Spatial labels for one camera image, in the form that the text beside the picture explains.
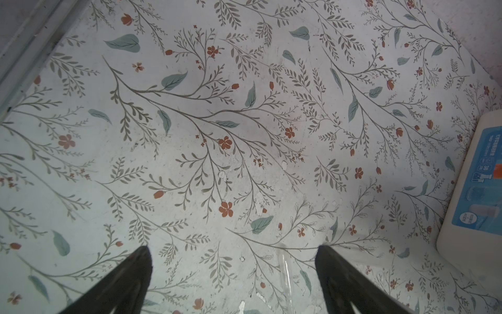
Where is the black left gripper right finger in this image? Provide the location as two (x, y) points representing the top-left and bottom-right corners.
(315, 245), (411, 313)

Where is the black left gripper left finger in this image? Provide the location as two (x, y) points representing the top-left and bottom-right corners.
(61, 246), (153, 313)

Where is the white plastic storage bin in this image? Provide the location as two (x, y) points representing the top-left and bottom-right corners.
(437, 110), (501, 286)

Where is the clear glass tube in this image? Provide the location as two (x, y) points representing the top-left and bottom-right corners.
(277, 243), (295, 314)

